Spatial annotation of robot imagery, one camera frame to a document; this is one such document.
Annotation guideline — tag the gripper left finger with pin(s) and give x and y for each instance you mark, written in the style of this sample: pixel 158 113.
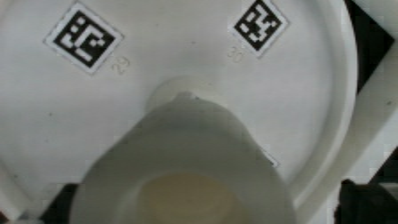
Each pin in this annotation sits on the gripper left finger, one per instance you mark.
pixel 55 214

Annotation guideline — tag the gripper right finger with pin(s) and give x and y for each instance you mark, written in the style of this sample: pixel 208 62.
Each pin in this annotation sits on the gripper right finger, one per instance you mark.
pixel 366 204

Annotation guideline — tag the white cylindrical table leg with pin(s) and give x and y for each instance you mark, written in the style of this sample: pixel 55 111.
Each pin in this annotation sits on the white cylindrical table leg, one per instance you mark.
pixel 183 174

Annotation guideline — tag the white round table top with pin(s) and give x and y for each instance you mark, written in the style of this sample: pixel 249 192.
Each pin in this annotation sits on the white round table top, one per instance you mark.
pixel 103 56

